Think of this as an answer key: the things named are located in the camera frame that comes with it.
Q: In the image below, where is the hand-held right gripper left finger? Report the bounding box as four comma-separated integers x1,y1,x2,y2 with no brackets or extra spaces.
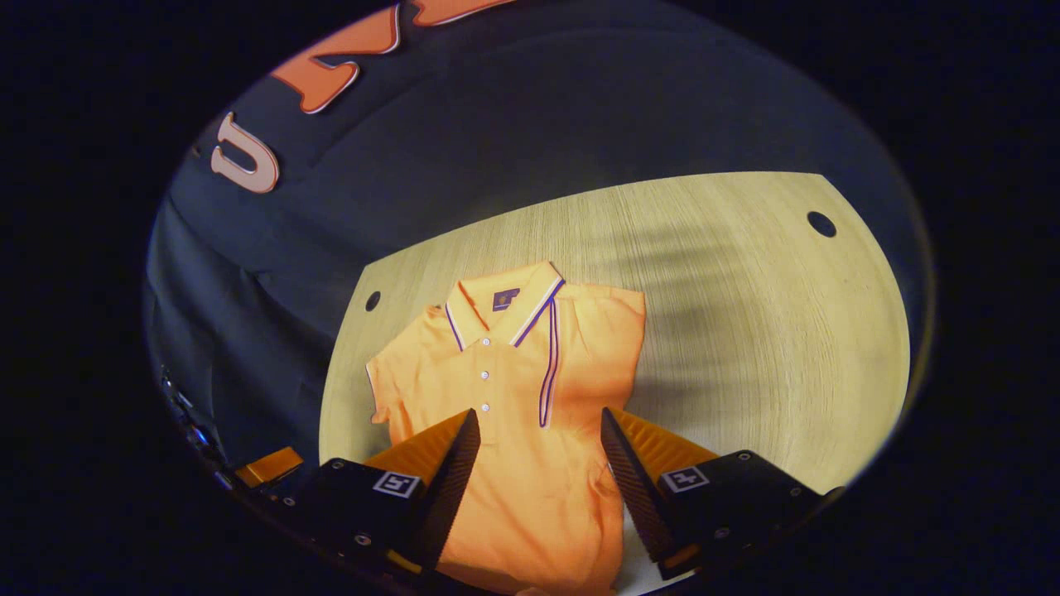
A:
284,407,483,576

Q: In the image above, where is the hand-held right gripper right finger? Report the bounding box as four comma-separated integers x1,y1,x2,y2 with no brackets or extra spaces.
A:
600,406,846,582

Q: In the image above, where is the orange T-shirt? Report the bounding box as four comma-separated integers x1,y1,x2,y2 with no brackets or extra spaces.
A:
364,261,647,596

